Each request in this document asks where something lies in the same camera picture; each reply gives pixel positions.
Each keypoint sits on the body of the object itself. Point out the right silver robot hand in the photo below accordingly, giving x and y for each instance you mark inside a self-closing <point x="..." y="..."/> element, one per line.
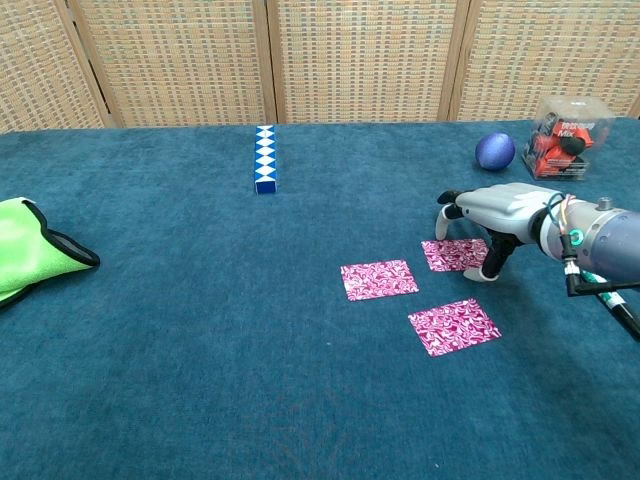
<point x="500" y="210"/>

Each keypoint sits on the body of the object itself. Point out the pink patterned playing card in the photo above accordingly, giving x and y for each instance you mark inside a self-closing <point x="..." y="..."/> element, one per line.
<point x="452" y="327"/>
<point x="450" y="255"/>
<point x="380" y="280"/>

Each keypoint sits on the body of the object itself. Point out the blue purple ball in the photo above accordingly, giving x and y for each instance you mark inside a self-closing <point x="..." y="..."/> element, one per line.
<point x="495" y="152"/>

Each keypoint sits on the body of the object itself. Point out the clear box with red items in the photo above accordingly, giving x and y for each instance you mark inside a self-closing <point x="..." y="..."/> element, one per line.
<point x="565" y="145"/>

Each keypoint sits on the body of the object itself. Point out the green white marker pen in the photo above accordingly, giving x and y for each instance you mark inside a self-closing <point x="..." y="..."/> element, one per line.
<point x="622" y="312"/>

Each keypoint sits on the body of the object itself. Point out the woven folding screen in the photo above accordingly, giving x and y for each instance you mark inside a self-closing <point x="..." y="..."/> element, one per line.
<point x="350" y="60"/>

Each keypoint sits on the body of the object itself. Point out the blue white snake puzzle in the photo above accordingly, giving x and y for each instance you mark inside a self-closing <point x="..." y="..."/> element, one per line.
<point x="265" y="165"/>

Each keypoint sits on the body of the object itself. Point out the blue felt table mat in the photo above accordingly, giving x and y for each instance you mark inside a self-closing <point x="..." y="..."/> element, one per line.
<point x="200" y="350"/>

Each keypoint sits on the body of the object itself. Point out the green microfiber cloth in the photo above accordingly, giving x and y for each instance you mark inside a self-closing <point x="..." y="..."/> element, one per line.
<point x="30" y="245"/>

